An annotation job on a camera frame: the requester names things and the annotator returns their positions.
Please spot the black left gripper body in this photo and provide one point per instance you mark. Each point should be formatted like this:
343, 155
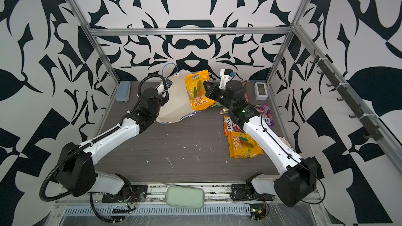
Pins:
161, 103

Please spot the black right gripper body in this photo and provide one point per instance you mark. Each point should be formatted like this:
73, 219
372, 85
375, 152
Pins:
222, 95

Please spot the red fruit candy bag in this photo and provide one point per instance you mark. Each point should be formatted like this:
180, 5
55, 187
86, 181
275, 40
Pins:
234, 96

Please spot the purple candy packet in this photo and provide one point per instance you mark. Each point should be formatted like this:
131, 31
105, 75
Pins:
264, 110

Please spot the yellow snack packet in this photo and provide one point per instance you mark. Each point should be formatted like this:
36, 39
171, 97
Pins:
243, 146
196, 90

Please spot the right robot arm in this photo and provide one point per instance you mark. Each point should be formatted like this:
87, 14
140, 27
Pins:
298, 177

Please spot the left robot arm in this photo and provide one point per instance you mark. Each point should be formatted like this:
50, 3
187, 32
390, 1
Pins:
75, 173

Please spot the white digital thermometer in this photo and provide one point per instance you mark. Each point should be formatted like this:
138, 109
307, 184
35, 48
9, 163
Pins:
261, 92

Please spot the beige round clock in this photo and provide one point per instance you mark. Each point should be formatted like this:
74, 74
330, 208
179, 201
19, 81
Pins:
285, 141

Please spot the wall hook rail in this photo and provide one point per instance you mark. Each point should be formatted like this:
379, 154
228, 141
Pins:
350, 97

